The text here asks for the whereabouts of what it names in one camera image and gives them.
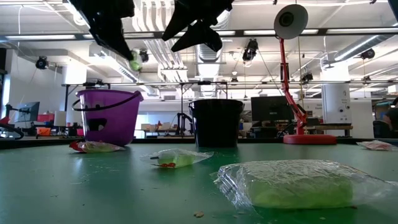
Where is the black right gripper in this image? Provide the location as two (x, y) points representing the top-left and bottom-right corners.
(161, 0), (234, 53)

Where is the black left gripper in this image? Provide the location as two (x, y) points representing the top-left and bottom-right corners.
(70, 0), (135, 60)

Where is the small red candy packet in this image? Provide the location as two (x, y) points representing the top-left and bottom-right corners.
(68, 140), (84, 152)

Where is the clear pinkish candy packet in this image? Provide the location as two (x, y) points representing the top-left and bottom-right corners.
(356, 139), (395, 152)

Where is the clear packet green red candy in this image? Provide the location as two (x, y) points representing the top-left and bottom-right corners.
(139, 148), (215, 170)

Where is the large clear packet green candy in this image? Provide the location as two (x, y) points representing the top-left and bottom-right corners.
(211, 159), (398, 212)

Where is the purple bucket with face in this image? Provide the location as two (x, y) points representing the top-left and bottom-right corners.
(72, 89), (145, 147)

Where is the black bucket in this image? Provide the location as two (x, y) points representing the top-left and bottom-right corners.
(188, 98), (246, 149)

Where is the white box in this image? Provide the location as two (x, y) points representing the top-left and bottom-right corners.
(53, 111), (67, 127)

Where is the red box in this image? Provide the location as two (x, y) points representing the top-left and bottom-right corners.
(37, 113), (55, 123)

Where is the grey computer monitor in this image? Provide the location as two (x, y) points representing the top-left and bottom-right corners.
(15, 101), (40, 123)

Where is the black computer monitor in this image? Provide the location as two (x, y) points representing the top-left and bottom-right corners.
(251, 95), (295, 123)

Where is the green table mat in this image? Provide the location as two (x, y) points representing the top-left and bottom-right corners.
(0, 142), (398, 224)

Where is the red desk lamp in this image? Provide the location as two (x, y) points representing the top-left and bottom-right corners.
(273, 3), (338, 146)

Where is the white cylindrical column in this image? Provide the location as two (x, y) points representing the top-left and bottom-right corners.
(322, 83), (353, 125)

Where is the wooden background table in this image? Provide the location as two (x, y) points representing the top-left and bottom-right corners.
(306, 124), (354, 131)

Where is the black office chair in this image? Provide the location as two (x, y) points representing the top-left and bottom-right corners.
(372, 120), (389, 139)

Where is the person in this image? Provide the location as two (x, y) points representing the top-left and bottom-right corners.
(382, 96), (398, 131)

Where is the black looped background cable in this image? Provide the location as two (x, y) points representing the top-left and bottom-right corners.
(0, 123), (25, 140)

